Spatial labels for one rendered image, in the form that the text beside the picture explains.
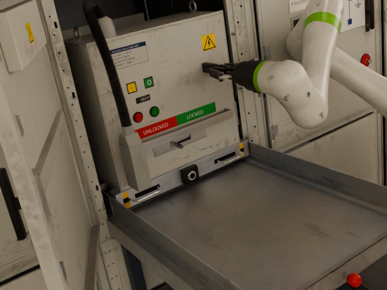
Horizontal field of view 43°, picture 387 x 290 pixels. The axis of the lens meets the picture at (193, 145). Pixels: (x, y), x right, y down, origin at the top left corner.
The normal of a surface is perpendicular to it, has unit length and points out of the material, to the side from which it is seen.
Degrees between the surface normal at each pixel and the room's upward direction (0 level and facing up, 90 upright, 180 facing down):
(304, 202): 0
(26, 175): 90
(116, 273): 90
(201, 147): 90
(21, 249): 90
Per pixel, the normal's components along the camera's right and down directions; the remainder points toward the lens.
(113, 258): 0.56, 0.22
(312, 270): -0.15, -0.92
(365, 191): -0.81, 0.33
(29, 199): 0.15, 0.34
